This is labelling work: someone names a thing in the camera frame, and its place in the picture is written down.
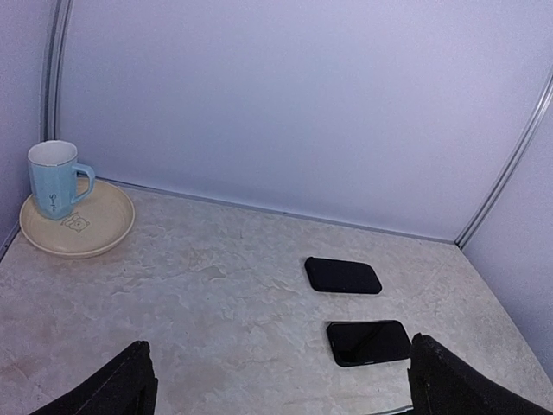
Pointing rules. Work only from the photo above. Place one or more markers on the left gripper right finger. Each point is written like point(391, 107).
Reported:
point(442, 383)

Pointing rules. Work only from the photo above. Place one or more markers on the beige round plate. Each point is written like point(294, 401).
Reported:
point(95, 226)

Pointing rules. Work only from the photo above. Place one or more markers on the light blue mug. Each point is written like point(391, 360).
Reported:
point(58, 181)

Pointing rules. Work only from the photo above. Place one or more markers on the right aluminium frame post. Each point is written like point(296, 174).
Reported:
point(512, 162)

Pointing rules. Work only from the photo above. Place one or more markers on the aluminium frame post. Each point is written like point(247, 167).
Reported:
point(52, 69)
point(512, 162)

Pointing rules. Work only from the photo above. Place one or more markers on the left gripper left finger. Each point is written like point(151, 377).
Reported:
point(125, 385)

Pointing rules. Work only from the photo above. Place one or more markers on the left aluminium frame post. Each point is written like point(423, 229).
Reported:
point(52, 69)

